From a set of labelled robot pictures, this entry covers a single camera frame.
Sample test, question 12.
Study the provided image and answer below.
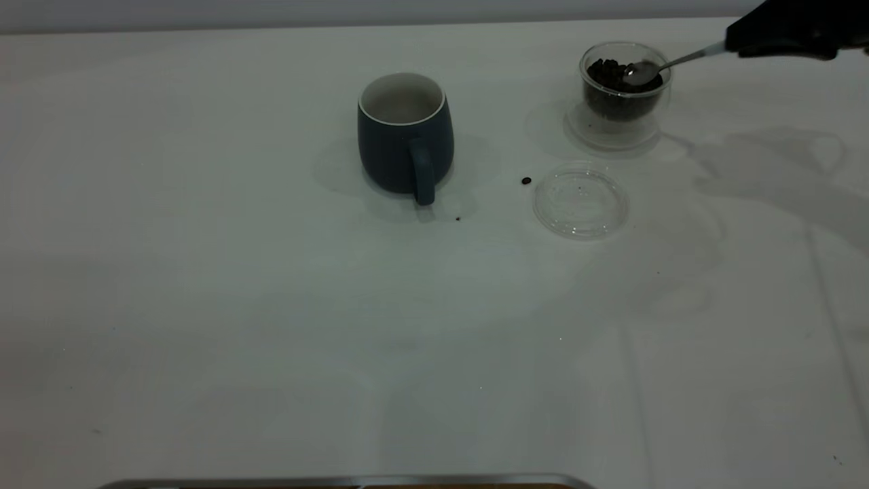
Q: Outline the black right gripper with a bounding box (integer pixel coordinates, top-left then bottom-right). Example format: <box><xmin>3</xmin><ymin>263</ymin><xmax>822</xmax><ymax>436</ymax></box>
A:
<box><xmin>725</xmin><ymin>0</ymin><xmax>869</xmax><ymax>60</ymax></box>

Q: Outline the spoon with pale blue handle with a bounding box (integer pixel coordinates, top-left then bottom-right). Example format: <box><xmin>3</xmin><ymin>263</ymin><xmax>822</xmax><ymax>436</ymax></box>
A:
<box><xmin>621</xmin><ymin>42</ymin><xmax>727</xmax><ymax>88</ymax></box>

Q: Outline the dark blue-grey ceramic mug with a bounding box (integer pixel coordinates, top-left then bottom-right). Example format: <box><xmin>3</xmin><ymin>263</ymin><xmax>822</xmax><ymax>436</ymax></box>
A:
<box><xmin>357</xmin><ymin>73</ymin><xmax>455</xmax><ymax>206</ymax></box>

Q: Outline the coffee beans heap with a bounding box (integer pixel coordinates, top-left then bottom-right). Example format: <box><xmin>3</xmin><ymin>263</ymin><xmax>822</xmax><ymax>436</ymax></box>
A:
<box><xmin>587</xmin><ymin>58</ymin><xmax>663</xmax><ymax>122</ymax></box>

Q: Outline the double-walled glass cup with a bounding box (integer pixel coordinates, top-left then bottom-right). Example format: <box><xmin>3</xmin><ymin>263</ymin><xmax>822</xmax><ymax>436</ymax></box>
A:
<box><xmin>567</xmin><ymin>41</ymin><xmax>673</xmax><ymax>151</ymax></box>

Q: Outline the clear glass saucer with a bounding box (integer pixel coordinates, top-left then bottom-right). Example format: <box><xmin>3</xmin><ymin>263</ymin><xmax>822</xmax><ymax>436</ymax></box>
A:
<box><xmin>533</xmin><ymin>163</ymin><xmax>629</xmax><ymax>240</ymax></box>

